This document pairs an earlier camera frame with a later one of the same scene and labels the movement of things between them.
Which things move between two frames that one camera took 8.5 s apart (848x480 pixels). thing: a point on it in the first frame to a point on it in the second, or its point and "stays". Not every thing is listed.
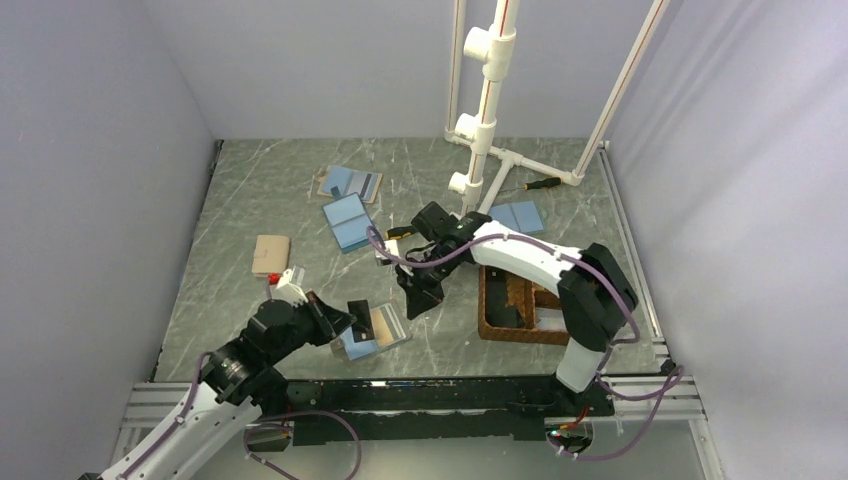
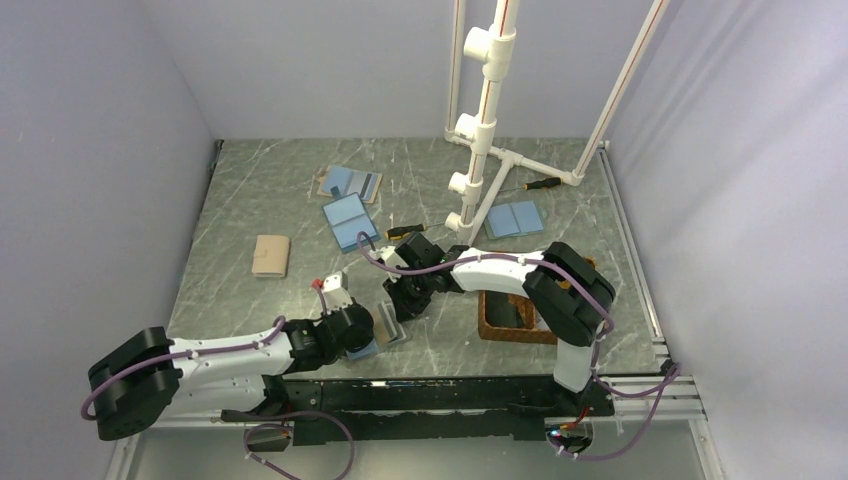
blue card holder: x=350 y=221 stays
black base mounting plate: x=434 y=409 stays
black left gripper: x=332 y=321 to x=363 y=340
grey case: x=349 y=181 stays
